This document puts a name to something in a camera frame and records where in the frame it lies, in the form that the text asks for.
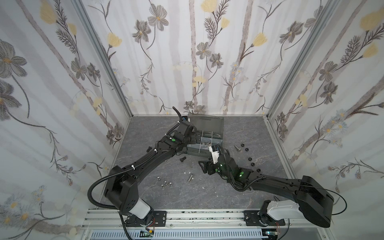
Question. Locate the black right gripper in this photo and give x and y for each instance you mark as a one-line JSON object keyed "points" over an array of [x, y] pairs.
{"points": [[208, 166]]}

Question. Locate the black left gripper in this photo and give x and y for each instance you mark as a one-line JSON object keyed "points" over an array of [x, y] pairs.
{"points": [[194, 141]]}

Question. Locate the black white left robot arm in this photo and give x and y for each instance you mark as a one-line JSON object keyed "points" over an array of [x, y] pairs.
{"points": [[113, 188]]}

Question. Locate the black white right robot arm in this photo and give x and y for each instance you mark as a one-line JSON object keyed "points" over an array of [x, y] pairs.
{"points": [[304, 198]]}

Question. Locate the green compartment organizer box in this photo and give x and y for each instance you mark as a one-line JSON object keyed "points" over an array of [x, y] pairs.
{"points": [[209, 132]]}

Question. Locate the silver nut cluster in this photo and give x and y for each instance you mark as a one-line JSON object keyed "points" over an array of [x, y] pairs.
{"points": [[164, 183]]}

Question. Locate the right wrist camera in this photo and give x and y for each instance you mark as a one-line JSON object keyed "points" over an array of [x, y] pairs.
{"points": [[215, 152]]}

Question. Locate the white slotted cable duct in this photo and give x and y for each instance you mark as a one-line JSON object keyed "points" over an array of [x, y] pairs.
{"points": [[180, 234]]}

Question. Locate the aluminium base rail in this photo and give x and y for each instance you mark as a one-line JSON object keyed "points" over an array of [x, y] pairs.
{"points": [[173, 219]]}

